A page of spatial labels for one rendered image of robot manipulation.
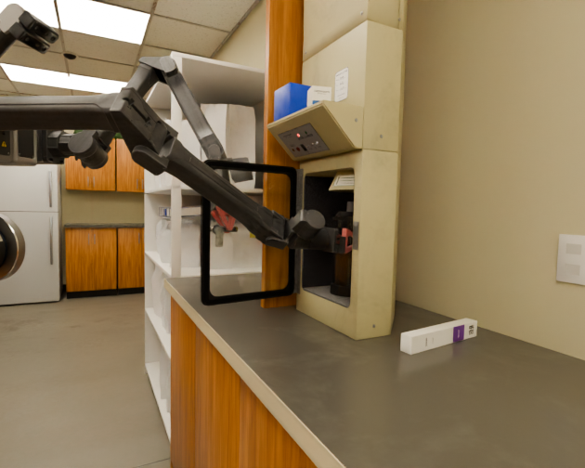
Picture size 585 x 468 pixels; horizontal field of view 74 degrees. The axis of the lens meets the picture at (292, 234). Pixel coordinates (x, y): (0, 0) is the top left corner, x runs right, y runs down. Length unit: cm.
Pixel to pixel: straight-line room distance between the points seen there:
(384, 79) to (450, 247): 58
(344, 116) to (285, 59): 45
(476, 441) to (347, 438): 18
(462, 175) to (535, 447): 83
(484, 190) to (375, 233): 40
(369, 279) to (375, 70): 51
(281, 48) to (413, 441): 112
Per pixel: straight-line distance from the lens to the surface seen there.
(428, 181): 140
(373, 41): 105
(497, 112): 127
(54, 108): 88
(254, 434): 95
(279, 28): 137
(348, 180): 106
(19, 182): 570
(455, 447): 65
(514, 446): 69
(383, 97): 103
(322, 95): 104
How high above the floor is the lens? 127
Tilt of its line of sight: 4 degrees down
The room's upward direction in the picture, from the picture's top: 1 degrees clockwise
